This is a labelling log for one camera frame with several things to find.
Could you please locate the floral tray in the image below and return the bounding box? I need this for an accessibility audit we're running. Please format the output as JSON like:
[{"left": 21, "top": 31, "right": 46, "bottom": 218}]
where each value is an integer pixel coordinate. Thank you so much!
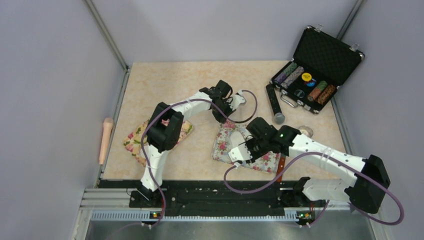
[{"left": 211, "top": 121, "right": 281, "bottom": 174}]

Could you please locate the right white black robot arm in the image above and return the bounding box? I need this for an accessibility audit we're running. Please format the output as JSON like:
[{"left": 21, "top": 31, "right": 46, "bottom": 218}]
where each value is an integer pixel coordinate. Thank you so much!
[{"left": 246, "top": 117, "right": 391, "bottom": 214}]

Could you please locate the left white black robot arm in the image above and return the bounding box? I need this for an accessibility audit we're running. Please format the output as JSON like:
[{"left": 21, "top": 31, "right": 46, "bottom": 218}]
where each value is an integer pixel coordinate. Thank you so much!
[{"left": 136, "top": 80, "right": 246, "bottom": 207}]

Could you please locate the black microphone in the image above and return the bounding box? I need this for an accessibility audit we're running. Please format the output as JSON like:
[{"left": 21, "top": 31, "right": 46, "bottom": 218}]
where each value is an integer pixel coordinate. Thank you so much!
[{"left": 265, "top": 83, "right": 286, "bottom": 125}]

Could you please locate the green poker chip stack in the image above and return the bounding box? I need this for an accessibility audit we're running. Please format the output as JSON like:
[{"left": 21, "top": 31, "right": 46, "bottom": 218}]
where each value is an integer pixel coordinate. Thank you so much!
[{"left": 306, "top": 81, "right": 328, "bottom": 102}]

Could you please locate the grey poker chip stack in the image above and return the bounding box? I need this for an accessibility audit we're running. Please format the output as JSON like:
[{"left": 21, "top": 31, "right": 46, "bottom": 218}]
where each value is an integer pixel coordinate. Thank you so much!
[{"left": 281, "top": 66, "right": 305, "bottom": 89}]

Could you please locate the purple poker chip stack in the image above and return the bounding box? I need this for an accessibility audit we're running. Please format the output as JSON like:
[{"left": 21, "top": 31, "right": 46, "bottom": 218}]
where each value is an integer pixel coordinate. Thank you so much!
[{"left": 272, "top": 62, "right": 298, "bottom": 84}]

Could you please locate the blue poker chip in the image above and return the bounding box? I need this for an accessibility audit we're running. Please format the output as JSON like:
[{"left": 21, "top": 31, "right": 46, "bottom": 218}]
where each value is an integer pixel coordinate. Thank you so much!
[{"left": 306, "top": 79, "right": 317, "bottom": 87}]

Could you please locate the yellow dealer button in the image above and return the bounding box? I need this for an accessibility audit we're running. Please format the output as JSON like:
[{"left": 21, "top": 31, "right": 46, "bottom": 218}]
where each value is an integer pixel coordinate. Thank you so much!
[{"left": 301, "top": 72, "right": 312, "bottom": 82}]

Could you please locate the brown poker chip stack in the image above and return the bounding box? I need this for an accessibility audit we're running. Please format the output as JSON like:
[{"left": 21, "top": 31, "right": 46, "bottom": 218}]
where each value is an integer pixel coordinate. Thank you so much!
[{"left": 316, "top": 85, "right": 337, "bottom": 105}]

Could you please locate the folded floral cloth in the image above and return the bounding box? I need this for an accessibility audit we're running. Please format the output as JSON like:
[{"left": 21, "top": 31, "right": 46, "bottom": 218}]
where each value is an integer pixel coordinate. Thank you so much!
[{"left": 123, "top": 119, "right": 194, "bottom": 167}]

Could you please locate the black poker chip case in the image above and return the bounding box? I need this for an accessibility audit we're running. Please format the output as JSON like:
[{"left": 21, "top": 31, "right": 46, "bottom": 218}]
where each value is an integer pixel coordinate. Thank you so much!
[{"left": 269, "top": 25, "right": 365, "bottom": 115}]

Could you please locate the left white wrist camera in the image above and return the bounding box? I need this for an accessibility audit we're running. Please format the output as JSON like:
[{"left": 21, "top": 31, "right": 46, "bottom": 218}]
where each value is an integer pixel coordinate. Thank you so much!
[{"left": 228, "top": 90, "right": 247, "bottom": 111}]

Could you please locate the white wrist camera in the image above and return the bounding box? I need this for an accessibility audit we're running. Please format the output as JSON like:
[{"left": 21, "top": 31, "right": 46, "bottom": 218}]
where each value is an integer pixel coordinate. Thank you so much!
[
  {"left": 228, "top": 90, "right": 247, "bottom": 111},
  {"left": 228, "top": 143, "right": 253, "bottom": 163}
]

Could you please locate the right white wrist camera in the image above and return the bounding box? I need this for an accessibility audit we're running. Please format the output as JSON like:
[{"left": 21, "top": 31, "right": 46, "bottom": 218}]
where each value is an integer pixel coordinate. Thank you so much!
[{"left": 228, "top": 143, "right": 253, "bottom": 163}]

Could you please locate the metal spatula wooden handle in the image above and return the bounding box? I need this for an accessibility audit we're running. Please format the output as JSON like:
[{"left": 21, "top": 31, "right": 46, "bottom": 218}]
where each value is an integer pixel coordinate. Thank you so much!
[{"left": 276, "top": 155, "right": 286, "bottom": 182}]

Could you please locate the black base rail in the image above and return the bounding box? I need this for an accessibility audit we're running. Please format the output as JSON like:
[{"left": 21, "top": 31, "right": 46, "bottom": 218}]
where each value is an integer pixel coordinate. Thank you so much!
[{"left": 97, "top": 178, "right": 364, "bottom": 219}]

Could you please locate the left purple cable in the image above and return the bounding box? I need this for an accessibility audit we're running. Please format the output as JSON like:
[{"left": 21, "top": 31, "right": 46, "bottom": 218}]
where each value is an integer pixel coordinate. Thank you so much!
[{"left": 104, "top": 89, "right": 259, "bottom": 240}]

